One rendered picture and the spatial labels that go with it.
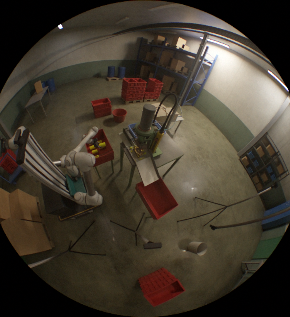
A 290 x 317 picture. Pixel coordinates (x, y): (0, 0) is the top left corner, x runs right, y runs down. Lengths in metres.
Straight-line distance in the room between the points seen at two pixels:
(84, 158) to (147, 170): 0.89
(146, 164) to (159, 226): 1.39
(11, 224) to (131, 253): 2.16
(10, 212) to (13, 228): 0.61
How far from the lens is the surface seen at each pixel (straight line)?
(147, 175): 1.51
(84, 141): 1.37
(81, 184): 1.78
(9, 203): 2.76
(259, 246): 6.10
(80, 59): 8.92
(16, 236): 2.15
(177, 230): 2.53
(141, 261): 2.45
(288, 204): 6.57
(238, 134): 5.99
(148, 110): 0.98
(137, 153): 1.47
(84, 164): 1.05
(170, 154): 1.74
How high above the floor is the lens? 2.23
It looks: 56 degrees down
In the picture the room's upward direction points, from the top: 20 degrees clockwise
